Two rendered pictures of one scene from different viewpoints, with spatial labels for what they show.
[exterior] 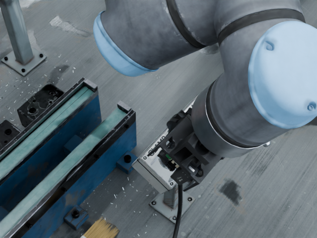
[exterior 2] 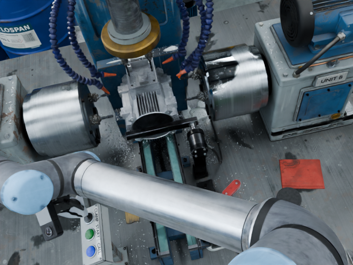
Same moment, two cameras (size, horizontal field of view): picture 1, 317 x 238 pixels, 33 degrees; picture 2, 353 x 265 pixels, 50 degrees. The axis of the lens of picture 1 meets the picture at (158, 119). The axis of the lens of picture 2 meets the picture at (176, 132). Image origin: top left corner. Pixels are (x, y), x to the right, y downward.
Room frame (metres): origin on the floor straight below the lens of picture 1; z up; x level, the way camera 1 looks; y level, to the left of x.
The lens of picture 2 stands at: (0.97, -0.07, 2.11)
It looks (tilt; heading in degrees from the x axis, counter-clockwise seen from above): 56 degrees down; 141
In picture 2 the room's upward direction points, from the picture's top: 11 degrees counter-clockwise
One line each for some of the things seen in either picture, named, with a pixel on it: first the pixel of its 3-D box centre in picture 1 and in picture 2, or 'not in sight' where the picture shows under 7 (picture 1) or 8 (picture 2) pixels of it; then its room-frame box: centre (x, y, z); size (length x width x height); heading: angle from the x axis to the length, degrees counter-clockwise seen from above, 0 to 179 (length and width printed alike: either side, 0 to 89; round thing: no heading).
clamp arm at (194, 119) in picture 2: not in sight; (162, 129); (0.35, 0.36, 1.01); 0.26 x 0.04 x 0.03; 54
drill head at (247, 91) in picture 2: not in sight; (237, 80); (0.44, 0.68, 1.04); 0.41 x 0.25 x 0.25; 54
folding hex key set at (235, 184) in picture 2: not in sight; (231, 189); (0.62, 0.41, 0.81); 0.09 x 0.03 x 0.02; 87
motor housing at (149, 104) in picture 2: not in sight; (148, 104); (0.24, 0.41, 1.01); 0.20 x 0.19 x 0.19; 144
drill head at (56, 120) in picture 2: not in sight; (51, 121); (0.03, 0.13, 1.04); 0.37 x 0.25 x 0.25; 54
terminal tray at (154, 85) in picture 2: not in sight; (143, 79); (0.21, 0.43, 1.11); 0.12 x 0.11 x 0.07; 144
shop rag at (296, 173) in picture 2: not in sight; (301, 173); (0.78, 0.63, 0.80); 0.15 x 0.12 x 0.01; 40
